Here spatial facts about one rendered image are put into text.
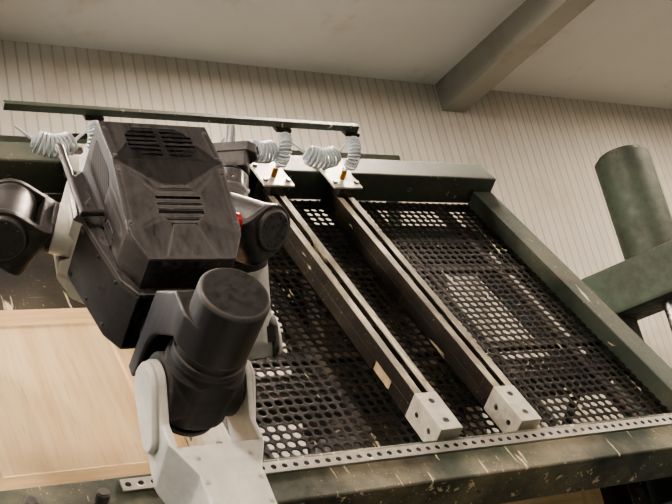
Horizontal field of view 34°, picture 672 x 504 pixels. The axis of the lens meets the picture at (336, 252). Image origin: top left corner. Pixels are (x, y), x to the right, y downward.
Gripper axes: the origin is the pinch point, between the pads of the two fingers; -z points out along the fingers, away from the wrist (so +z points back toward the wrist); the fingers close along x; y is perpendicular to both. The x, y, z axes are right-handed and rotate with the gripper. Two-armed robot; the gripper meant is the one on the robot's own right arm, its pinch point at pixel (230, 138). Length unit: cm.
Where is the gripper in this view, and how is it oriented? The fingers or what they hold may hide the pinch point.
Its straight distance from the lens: 244.4
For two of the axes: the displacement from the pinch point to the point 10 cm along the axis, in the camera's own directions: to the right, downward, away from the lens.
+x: -10.0, 0.6, 0.7
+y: 0.9, 5.2, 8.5
